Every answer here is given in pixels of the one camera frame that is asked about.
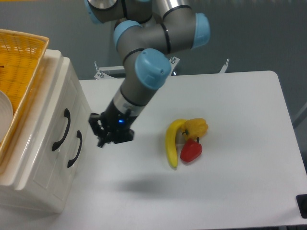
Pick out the metal left table bracket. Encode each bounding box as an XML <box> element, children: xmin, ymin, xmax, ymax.
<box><xmin>94</xmin><ymin>61</ymin><xmax>126</xmax><ymax>80</ymax></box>

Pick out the black lower drawer handle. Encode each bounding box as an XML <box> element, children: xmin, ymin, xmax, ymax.
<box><xmin>67</xmin><ymin>130</ymin><xmax>83</xmax><ymax>168</ymax></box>

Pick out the metal table bracket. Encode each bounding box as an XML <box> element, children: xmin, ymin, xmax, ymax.
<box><xmin>94</xmin><ymin>61</ymin><xmax>126</xmax><ymax>80</ymax></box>
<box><xmin>219</xmin><ymin>59</ymin><xmax>229</xmax><ymax>74</ymax></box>
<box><xmin>169</xmin><ymin>57</ymin><xmax>180</xmax><ymax>76</ymax></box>

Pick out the white top drawer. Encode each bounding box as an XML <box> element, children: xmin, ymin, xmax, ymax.
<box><xmin>16</xmin><ymin>57</ymin><xmax>83</xmax><ymax>190</ymax></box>

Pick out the yellow banana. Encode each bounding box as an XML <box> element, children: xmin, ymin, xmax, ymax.
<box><xmin>165</xmin><ymin>119</ymin><xmax>187</xmax><ymax>169</ymax></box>

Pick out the black drawer handle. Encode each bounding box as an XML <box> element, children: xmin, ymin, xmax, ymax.
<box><xmin>67</xmin><ymin>130</ymin><xmax>83</xmax><ymax>168</ymax></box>
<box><xmin>52</xmin><ymin>108</ymin><xmax>71</xmax><ymax>151</ymax></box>

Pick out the black top drawer handle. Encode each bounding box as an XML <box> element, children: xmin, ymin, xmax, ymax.
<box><xmin>52</xmin><ymin>108</ymin><xmax>71</xmax><ymax>151</ymax></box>

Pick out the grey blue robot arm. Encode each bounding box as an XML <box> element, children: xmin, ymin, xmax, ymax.
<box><xmin>85</xmin><ymin>0</ymin><xmax>211</xmax><ymax>147</ymax></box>

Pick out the black corner object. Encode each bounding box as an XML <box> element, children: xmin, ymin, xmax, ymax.
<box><xmin>296</xmin><ymin>194</ymin><xmax>307</xmax><ymax>219</ymax></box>

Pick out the metal right table bracket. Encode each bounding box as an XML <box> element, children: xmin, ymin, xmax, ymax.
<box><xmin>219</xmin><ymin>59</ymin><xmax>229</xmax><ymax>74</ymax></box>

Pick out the yellow bell pepper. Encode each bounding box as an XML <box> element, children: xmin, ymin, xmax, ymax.
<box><xmin>181</xmin><ymin>118</ymin><xmax>208</xmax><ymax>140</ymax></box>

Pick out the white plate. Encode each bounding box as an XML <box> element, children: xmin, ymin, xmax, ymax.
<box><xmin>0</xmin><ymin>91</ymin><xmax>13</xmax><ymax>141</ymax></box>

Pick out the white lower drawer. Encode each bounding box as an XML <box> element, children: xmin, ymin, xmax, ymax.
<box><xmin>31</xmin><ymin>98</ymin><xmax>92</xmax><ymax>202</ymax></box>

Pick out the white drawer cabinet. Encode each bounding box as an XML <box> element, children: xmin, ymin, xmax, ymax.
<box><xmin>0</xmin><ymin>50</ymin><xmax>90</xmax><ymax>213</ymax></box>

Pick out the white drawer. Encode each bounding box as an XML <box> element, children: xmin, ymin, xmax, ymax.
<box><xmin>16</xmin><ymin>57</ymin><xmax>83</xmax><ymax>190</ymax></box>
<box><xmin>31</xmin><ymin>98</ymin><xmax>92</xmax><ymax>202</ymax></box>

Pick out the yellow woven basket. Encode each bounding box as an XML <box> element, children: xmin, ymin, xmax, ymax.
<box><xmin>0</xmin><ymin>29</ymin><xmax>49</xmax><ymax>172</ymax></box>

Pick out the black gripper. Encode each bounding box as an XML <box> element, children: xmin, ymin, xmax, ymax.
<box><xmin>88</xmin><ymin>101</ymin><xmax>137</xmax><ymax>148</ymax></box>

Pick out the red bell pepper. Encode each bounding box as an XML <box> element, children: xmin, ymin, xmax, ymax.
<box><xmin>180</xmin><ymin>137</ymin><xmax>202</xmax><ymax>163</ymax></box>

